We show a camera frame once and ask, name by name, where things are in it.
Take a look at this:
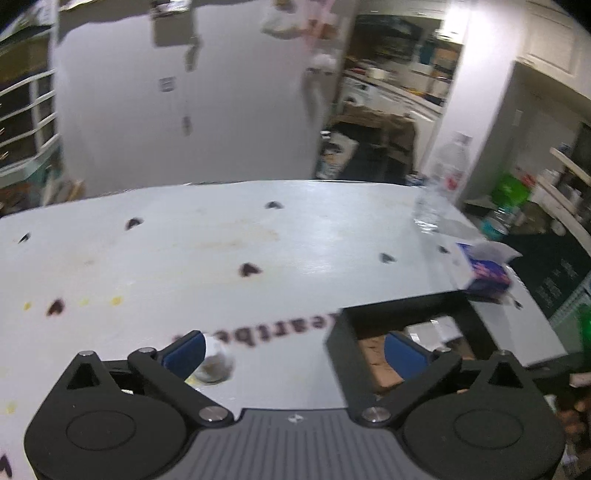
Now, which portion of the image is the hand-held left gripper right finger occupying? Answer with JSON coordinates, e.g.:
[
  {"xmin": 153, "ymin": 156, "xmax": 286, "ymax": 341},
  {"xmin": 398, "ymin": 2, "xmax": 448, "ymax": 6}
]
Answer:
[{"xmin": 348, "ymin": 330, "xmax": 536, "ymax": 428}]

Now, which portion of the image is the engraved wooden sign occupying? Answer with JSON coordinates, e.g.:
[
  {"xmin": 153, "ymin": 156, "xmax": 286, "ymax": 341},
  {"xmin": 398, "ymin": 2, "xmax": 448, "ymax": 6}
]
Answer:
[{"xmin": 357, "ymin": 335, "xmax": 408, "ymax": 398}]

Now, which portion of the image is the purple floral tissue pack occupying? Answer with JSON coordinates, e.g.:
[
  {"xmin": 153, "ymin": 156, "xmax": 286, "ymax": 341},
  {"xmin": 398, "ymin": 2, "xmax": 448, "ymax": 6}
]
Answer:
[{"xmin": 455, "ymin": 241, "xmax": 523, "ymax": 301}]

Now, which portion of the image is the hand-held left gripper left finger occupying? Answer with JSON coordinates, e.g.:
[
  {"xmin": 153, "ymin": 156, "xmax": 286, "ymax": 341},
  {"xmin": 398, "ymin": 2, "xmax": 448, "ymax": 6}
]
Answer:
[{"xmin": 62, "ymin": 330, "xmax": 234, "ymax": 428}]

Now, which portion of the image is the clear water bottle red label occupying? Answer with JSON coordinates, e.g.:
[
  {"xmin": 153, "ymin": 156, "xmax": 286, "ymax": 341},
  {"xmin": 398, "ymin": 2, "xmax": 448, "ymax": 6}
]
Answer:
[{"xmin": 413, "ymin": 131, "xmax": 472, "ymax": 234}]

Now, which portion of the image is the water bottle teal label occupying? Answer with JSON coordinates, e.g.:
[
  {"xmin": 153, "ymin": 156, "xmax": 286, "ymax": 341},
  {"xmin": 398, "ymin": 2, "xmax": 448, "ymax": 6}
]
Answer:
[{"xmin": 478, "ymin": 205, "xmax": 520, "ymax": 241}]

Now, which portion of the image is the black cardboard box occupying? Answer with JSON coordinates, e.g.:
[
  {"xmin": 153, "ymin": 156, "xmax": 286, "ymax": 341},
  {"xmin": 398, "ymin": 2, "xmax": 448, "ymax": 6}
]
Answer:
[{"xmin": 324, "ymin": 290, "xmax": 497, "ymax": 409}]

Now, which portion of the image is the white plug charger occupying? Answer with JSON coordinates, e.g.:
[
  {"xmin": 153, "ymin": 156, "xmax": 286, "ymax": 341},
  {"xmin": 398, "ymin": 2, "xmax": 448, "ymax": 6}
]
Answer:
[{"xmin": 405, "ymin": 316, "xmax": 462, "ymax": 348}]

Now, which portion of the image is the green plastic bag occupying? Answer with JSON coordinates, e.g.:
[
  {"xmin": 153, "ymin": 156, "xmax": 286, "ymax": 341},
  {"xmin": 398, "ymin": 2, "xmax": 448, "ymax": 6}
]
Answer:
[{"xmin": 489, "ymin": 172, "xmax": 532, "ymax": 206}]

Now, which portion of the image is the white drawer cabinet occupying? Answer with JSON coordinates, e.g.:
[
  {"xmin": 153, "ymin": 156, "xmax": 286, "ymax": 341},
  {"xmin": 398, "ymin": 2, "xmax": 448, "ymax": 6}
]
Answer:
[{"xmin": 0, "ymin": 51, "xmax": 63, "ymax": 185}]

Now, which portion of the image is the white round puck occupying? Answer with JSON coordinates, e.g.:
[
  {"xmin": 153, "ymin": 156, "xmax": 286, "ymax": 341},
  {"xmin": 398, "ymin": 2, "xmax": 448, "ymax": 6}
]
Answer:
[{"xmin": 193, "ymin": 336, "xmax": 236, "ymax": 385}]

